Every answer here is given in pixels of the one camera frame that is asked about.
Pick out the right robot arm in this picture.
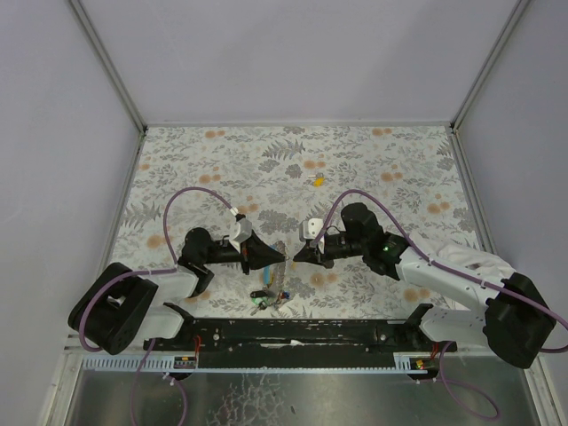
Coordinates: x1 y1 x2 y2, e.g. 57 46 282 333
294 202 556 368

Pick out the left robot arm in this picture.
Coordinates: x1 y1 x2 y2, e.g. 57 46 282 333
67 227 286 355

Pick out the yellow tagged key far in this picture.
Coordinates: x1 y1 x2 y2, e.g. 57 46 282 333
309 174 325 186

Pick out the floral table mat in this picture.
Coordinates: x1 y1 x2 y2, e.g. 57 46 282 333
95 125 489 320

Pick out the white cloth cover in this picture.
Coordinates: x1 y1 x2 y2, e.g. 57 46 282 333
406 230 511 312

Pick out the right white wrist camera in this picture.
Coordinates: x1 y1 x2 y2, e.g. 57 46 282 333
299 218 324 242

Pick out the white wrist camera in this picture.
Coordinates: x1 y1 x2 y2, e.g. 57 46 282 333
299 218 324 242
229 213 252 249

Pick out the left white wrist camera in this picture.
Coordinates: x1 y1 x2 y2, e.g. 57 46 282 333
229 213 252 249

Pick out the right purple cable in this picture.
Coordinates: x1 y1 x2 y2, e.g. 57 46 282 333
310 189 568 421

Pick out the purple cable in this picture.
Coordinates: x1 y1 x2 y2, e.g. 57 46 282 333
310 189 568 421
77 187 248 426

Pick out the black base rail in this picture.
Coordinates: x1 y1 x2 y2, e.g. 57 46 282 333
153 318 445 371

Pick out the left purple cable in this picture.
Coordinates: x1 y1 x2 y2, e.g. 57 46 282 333
77 187 248 426

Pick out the white slotted cable duct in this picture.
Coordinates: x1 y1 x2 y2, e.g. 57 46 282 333
82 354 197 372

